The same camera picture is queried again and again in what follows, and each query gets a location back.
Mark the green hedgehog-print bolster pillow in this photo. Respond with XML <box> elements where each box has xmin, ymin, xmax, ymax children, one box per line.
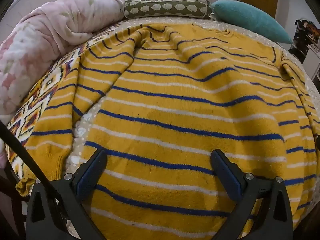
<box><xmin>123</xmin><ymin>0</ymin><xmax>213</xmax><ymax>19</ymax></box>

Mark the geometric patterned blanket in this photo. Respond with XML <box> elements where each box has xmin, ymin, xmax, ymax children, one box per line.
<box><xmin>5</xmin><ymin>27</ymin><xmax>120</xmax><ymax>180</ymax></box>

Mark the beige dotted quilted bedspread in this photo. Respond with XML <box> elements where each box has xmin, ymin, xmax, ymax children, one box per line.
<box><xmin>60</xmin><ymin>15</ymin><xmax>320</xmax><ymax>240</ymax></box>

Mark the cluttered shelf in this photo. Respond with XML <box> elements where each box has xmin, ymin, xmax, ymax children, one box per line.
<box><xmin>290</xmin><ymin>19</ymin><xmax>320</xmax><ymax>80</ymax></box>

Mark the teal pillow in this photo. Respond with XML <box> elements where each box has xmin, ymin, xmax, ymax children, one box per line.
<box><xmin>211</xmin><ymin>0</ymin><xmax>293</xmax><ymax>44</ymax></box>

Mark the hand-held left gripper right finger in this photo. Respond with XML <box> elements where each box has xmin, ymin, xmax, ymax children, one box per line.
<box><xmin>210</xmin><ymin>149</ymin><xmax>293</xmax><ymax>240</ymax></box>

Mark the black cable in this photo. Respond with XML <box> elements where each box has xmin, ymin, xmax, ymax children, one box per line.
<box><xmin>0</xmin><ymin>121</ymin><xmax>59</xmax><ymax>200</ymax></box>

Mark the yellow blue-striped sweater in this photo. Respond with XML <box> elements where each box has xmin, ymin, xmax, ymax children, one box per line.
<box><xmin>15</xmin><ymin>23</ymin><xmax>320</xmax><ymax>240</ymax></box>

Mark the pink floral comforter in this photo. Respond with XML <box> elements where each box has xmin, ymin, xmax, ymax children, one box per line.
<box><xmin>0</xmin><ymin>0</ymin><xmax>144</xmax><ymax>168</ymax></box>

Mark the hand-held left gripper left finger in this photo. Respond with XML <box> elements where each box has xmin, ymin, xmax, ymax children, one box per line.
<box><xmin>26</xmin><ymin>149</ymin><xmax>108</xmax><ymax>240</ymax></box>

